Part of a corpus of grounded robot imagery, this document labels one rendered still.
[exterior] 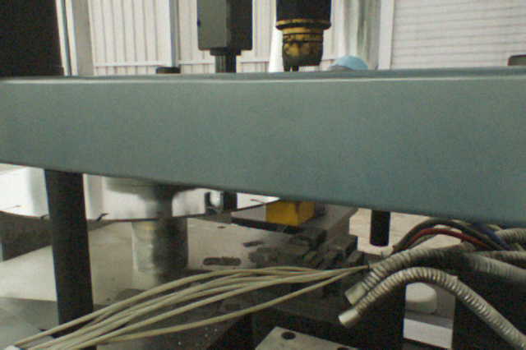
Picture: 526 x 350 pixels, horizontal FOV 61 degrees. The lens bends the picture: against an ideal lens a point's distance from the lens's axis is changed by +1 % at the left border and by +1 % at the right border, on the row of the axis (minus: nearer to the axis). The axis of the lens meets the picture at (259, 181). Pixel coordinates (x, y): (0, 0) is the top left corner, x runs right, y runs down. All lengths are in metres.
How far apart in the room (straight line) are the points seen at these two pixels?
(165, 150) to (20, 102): 0.08
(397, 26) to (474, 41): 0.96
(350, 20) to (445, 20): 5.36
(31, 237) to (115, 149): 0.54
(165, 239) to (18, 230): 0.27
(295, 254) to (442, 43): 6.00
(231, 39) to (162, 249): 0.22
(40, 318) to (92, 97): 0.14
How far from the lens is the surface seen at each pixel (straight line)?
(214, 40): 0.44
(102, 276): 0.50
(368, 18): 0.99
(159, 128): 0.16
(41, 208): 0.38
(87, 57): 1.01
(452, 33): 6.30
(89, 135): 0.18
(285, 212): 0.39
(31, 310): 0.28
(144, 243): 0.48
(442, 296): 0.71
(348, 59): 0.83
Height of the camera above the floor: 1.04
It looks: 12 degrees down
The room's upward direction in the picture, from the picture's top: straight up
